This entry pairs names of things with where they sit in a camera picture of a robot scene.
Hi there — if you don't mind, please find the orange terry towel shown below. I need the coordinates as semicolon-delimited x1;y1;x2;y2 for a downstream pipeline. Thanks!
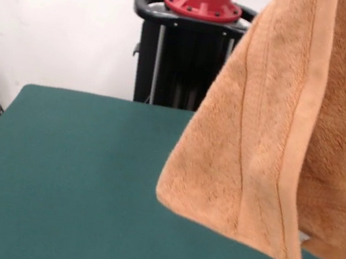
145;0;346;259

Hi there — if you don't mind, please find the dark green table cloth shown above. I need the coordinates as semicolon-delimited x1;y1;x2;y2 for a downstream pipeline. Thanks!
0;79;346;259

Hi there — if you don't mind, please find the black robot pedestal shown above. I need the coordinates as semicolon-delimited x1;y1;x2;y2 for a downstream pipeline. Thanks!
118;0;261;120

